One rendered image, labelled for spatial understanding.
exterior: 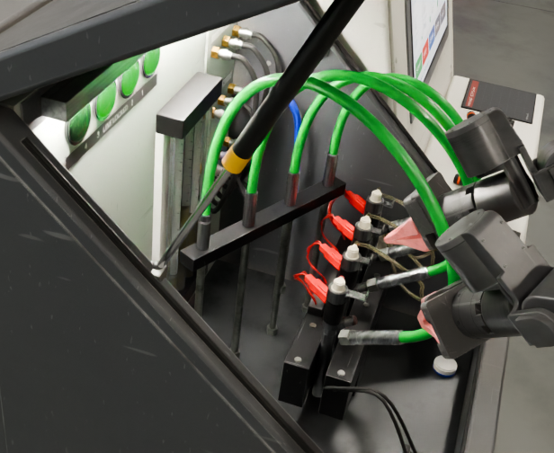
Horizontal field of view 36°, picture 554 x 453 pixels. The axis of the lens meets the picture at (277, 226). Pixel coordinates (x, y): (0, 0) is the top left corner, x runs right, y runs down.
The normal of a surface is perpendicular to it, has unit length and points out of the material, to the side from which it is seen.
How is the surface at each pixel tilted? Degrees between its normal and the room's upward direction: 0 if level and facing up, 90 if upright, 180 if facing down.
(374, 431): 0
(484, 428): 0
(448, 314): 45
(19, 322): 90
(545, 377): 0
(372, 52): 90
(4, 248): 90
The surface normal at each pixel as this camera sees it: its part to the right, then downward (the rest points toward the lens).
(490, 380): 0.11, -0.80
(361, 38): -0.30, 0.53
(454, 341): 0.31, -0.15
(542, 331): -0.70, 0.60
